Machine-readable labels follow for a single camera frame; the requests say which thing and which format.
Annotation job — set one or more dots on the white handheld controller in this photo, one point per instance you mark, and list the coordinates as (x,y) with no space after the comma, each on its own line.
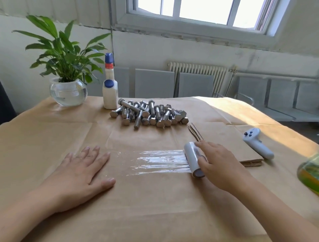
(256,142)

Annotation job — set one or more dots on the round glass vase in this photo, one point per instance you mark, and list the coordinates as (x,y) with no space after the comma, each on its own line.
(68,93)

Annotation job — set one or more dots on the black trash bin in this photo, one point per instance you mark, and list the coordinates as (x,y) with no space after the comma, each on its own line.
(5,107)

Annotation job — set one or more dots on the stack of brown paper sheets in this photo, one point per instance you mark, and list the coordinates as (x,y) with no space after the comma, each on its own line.
(224,134)

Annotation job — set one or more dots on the white framed window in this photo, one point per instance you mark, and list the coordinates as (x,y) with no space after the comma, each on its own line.
(199,15)

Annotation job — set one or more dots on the white radiator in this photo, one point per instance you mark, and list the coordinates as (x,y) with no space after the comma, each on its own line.
(197,70)

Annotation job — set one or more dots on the white vertical blind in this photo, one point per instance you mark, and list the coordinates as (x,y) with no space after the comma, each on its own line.
(50,10)

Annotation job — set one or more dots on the person's right forearm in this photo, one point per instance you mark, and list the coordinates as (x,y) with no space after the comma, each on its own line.
(279,214)

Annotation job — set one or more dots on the person's right hand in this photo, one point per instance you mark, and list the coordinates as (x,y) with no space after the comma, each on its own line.
(224,167)

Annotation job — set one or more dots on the white cling film roll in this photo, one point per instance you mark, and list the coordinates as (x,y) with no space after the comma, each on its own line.
(191,157)

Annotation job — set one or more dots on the person's left hand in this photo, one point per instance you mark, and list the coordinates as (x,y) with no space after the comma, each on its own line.
(74,182)

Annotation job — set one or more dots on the green leafy plant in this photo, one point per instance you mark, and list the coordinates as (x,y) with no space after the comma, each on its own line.
(62,55)

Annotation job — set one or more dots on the grey chair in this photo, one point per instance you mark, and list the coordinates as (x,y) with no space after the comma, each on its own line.
(124,82)
(154,84)
(286,97)
(197,85)
(251,89)

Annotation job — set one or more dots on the pile of steel bolts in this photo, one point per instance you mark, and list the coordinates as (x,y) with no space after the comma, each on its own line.
(149,113)

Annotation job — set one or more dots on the white glue bottle blue cap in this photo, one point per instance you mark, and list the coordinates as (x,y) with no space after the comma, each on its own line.
(110,94)

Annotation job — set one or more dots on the clear cling film sheet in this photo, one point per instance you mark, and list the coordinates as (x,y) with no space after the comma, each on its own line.
(159,162)

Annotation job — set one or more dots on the large brown paper table cover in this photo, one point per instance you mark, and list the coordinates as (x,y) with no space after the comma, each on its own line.
(50,139)

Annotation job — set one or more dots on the green spray bottle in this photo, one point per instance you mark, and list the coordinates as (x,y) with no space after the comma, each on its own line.
(310,174)

